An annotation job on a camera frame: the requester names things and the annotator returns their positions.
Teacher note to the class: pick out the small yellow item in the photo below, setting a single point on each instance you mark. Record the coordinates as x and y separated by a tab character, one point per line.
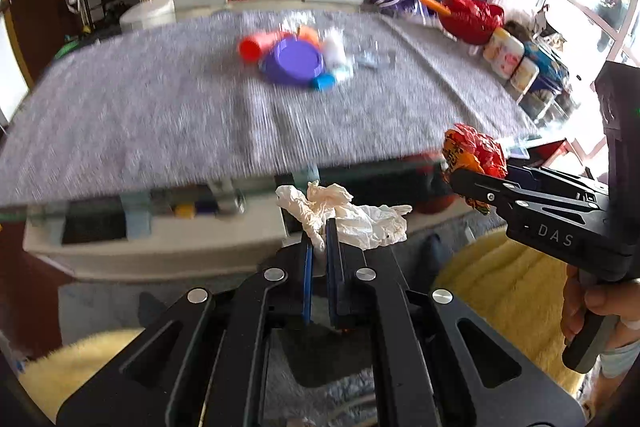
183	210

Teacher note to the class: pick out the clear plastic bottle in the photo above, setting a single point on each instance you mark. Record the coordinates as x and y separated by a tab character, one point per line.
336	52

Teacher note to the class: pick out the light blue table support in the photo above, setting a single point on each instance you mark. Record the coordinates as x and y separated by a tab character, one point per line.
136	213

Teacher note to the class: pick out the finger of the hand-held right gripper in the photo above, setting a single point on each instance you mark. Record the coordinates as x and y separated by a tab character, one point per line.
550	179
500	194

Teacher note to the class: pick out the white tissue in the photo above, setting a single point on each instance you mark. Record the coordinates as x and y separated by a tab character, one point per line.
350	217

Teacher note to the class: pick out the red container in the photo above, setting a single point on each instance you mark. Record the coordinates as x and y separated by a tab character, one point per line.
435	202

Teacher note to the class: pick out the purple plastic bowl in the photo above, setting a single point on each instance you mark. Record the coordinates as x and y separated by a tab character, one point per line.
292	62

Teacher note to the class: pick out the blue bottle cap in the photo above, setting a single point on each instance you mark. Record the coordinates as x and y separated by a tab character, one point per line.
324	83

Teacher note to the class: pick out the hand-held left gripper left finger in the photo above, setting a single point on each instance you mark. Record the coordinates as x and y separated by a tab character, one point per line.
308	287

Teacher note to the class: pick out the orange stick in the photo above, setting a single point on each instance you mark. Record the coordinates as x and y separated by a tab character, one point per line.
435	4

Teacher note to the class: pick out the yellow fluffy blanket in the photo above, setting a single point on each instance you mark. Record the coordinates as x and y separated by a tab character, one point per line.
500	297

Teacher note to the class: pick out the white glass-top coffee table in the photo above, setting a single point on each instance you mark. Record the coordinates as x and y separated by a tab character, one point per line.
150	257

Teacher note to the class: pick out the white round stool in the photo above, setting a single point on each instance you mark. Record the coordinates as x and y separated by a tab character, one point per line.
147	14

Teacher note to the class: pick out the clear plastic wrapper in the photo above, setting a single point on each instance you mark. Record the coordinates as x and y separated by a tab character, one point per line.
372	58

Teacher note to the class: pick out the orange plastic cup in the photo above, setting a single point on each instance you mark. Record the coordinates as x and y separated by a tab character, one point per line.
250	48

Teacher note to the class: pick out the person's right hand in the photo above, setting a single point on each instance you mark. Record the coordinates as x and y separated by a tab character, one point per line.
610	302

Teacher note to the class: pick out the blue box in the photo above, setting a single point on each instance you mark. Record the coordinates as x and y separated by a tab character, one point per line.
547	67

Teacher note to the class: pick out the red orange snack wrapper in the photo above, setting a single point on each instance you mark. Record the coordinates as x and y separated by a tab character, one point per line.
480	149

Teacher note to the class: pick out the white-edged tablet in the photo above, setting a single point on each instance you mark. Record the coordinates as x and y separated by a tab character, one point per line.
517	153

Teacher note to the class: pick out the black storage rack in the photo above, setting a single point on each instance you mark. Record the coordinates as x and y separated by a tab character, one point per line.
105	2

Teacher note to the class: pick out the small orange wrapper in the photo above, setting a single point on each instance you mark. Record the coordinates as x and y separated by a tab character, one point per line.
306	35

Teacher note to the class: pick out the person's right foot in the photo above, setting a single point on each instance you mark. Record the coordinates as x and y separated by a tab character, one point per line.
434	254

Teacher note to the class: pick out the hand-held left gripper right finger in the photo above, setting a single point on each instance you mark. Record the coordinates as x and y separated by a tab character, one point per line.
331	279

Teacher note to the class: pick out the grey table mat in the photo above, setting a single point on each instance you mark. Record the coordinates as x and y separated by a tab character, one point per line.
150	117

